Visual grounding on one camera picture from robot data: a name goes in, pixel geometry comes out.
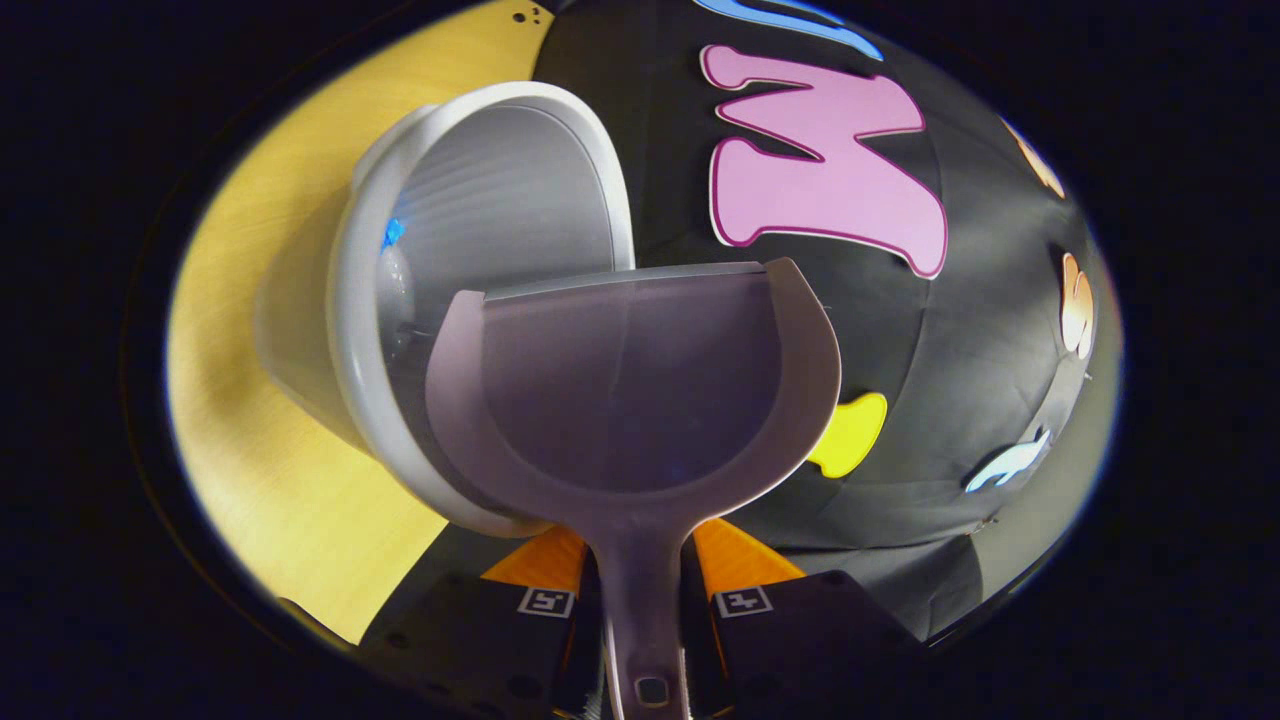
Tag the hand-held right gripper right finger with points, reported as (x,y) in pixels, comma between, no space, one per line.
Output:
(800,650)

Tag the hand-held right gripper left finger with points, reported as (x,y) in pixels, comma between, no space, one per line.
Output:
(500,650)

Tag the white ribbed garbage bin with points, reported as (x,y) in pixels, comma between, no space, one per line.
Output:
(500,210)

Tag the pale purple dustpan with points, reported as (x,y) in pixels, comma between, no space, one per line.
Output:
(630,400)

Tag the blue paper trash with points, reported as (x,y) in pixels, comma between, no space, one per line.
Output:
(392,234)

